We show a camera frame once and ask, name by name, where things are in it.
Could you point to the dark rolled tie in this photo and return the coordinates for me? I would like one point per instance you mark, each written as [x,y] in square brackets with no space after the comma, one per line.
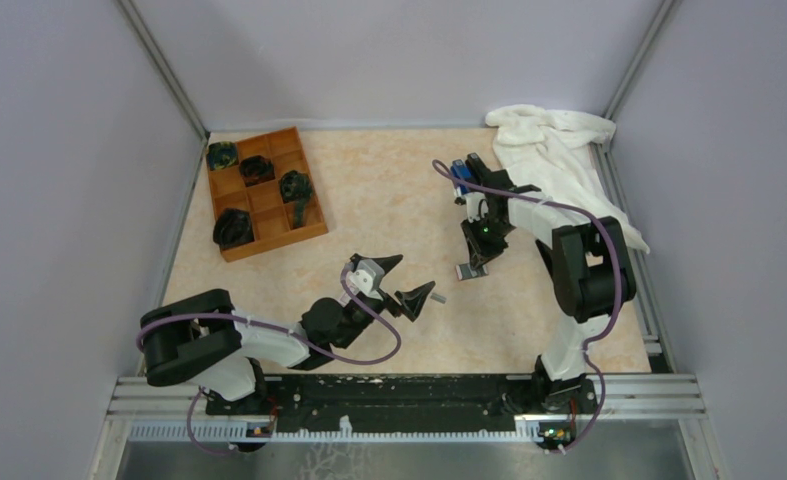
[256,170]
[295,186]
[233,228]
[222,155]

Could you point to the staple box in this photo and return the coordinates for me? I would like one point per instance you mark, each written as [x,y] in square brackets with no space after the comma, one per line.
[465,272]

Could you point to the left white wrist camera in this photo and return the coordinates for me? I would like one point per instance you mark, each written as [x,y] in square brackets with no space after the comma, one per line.
[367,276]

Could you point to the dark rolled tie front left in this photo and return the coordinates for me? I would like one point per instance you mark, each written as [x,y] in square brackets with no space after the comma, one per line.
[222,155]

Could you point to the dark rolled tie front right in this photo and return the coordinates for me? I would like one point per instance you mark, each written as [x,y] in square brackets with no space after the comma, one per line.
[233,228]

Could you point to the white towel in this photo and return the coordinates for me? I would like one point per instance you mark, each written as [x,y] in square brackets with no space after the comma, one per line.
[550,149]

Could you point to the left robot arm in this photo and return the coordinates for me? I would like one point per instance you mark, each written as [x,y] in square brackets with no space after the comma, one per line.
[205,340]

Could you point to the blue stapler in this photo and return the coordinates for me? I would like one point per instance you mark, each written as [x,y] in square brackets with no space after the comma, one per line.
[462,173]

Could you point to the dark rolled tie back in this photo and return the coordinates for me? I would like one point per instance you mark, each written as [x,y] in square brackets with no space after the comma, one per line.
[295,186]

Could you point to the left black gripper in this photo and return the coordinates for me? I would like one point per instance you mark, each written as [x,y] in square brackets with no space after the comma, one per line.
[411,301]

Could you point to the aluminium frame rail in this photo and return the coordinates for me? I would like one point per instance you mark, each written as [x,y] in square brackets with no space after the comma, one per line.
[138,411]

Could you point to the black stapler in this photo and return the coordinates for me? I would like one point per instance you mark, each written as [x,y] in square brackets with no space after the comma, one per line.
[480,172]

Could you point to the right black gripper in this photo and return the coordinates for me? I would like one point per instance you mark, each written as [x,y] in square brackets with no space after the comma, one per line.
[480,252]

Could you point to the orange wooden divided tray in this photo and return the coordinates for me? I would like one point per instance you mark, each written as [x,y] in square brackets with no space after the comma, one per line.
[275,224]

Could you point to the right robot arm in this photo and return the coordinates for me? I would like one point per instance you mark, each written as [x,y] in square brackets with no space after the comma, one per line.
[586,259]

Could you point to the dark rolled tie middle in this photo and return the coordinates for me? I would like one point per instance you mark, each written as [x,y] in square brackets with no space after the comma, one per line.
[256,170]

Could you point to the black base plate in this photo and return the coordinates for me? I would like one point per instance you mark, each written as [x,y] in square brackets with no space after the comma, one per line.
[467,403]

